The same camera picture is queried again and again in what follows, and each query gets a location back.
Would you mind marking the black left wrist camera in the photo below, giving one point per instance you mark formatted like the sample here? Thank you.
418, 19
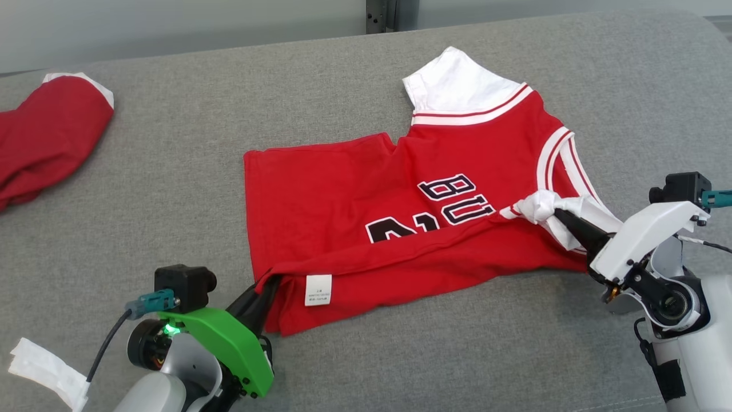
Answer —
183, 286

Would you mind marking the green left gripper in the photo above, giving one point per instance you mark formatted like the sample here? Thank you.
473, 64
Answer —
229, 343

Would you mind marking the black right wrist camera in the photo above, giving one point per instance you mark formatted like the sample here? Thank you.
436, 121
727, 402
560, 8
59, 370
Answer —
680, 187

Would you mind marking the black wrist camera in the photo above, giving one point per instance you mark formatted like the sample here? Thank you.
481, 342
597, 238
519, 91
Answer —
680, 187
183, 286

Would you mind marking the white paper label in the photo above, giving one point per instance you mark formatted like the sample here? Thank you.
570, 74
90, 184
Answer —
48, 369

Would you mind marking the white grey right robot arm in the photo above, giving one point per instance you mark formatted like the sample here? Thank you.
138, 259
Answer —
709, 320

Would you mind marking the red shorts white trim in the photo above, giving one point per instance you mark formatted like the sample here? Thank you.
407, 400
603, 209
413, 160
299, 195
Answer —
51, 137

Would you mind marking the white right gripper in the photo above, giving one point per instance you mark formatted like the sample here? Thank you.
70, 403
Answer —
640, 240

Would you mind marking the dark grey bracket plate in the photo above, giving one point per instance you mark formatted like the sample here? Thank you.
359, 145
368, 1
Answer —
376, 17

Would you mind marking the grey metal post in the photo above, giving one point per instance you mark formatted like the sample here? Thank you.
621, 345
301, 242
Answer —
403, 14

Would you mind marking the red white basketball jersey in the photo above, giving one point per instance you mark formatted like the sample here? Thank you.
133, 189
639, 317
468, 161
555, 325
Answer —
320, 200

